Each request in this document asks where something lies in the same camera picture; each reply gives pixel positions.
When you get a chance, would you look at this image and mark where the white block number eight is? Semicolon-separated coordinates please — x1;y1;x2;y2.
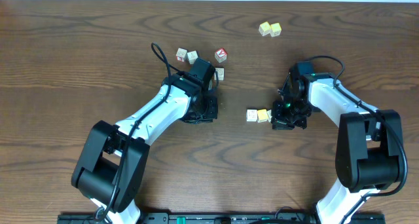
267;109;272;122

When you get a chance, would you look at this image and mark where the yellow letter block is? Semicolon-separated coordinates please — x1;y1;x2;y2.
257;109;269;122

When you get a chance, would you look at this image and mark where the red letter A block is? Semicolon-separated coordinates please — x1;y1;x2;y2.
215;48;228;63

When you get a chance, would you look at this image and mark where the white block number four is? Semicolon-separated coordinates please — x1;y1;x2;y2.
246;109;258;122

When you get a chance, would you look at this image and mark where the white block ring symbol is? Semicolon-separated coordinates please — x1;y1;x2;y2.
215;67;225;81

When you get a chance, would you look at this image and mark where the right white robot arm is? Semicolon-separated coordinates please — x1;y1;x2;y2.
272;72;408;223

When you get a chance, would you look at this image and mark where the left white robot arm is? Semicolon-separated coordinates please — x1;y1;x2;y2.
71;73;219;223

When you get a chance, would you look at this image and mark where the yellow block far right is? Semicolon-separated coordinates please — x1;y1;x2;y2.
270;22;282;37

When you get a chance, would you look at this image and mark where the white block red side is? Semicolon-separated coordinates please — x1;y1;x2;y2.
175;48;188;62

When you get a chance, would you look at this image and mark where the white block beside red-sided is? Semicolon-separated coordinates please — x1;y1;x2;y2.
187;50;198;65

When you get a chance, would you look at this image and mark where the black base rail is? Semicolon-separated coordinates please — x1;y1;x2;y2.
57;206;386;224

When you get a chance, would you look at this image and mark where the yellow block far left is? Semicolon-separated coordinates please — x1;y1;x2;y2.
259;22;271;36

